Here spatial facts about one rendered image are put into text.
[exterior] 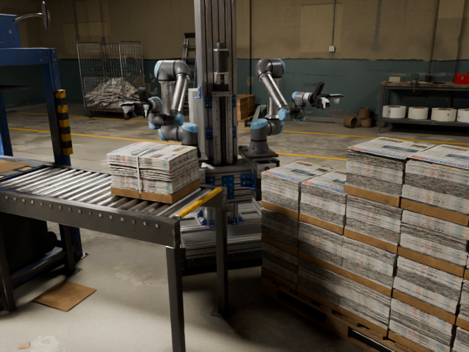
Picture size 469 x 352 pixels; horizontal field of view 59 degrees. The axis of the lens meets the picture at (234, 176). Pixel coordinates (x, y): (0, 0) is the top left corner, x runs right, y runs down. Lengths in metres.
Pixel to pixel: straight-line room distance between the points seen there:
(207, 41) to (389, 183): 1.59
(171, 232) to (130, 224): 0.22
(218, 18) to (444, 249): 2.00
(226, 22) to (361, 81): 6.12
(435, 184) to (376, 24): 7.07
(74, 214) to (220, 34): 1.55
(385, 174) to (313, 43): 7.17
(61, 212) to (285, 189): 1.20
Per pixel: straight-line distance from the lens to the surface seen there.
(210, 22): 2.99
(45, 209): 2.38
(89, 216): 2.17
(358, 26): 8.89
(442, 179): 1.92
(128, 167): 2.17
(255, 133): 2.93
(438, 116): 8.22
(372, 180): 2.07
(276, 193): 2.45
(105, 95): 10.01
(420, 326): 2.23
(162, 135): 2.89
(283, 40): 9.23
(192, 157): 2.22
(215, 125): 2.96
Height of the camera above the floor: 1.54
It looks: 17 degrees down
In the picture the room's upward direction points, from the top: 1 degrees counter-clockwise
